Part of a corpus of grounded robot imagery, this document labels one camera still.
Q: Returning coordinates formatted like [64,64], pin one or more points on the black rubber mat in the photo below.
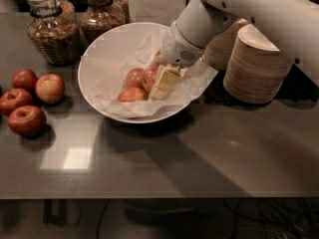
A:
[296,87]

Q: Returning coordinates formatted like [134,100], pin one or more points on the glass granola jar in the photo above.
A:
[54,34]
[100,17]

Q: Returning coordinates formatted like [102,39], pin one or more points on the red apple middle left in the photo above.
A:
[14,99]

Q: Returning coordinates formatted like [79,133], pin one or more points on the red apple front left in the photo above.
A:
[27,121]

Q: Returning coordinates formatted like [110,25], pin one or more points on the back stack paper bowls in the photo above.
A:
[218,51]

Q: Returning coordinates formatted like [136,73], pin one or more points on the front stack paper bowls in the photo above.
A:
[256,68]

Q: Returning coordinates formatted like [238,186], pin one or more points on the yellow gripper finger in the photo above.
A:
[157,60]
[165,82]

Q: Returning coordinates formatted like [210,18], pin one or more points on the red apple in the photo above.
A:
[27,121]
[14,99]
[24,79]

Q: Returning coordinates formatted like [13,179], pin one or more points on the white sign card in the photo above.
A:
[155,11]

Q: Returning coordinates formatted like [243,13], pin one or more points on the stack paper bowls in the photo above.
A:
[218,51]
[256,68]

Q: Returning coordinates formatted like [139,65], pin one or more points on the yellow-red apple on table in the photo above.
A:
[50,88]

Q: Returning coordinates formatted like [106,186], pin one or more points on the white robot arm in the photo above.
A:
[291,25]

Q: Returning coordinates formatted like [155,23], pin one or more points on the left glass granola jar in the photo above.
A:
[54,34]

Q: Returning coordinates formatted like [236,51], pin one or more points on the white paper liner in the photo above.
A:
[106,80]

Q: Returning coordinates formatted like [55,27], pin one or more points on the red apple back left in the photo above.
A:
[24,79]

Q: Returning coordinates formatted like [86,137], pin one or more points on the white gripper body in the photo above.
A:
[177,50]

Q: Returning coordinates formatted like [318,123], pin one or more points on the right glass granola jar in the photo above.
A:
[100,17]

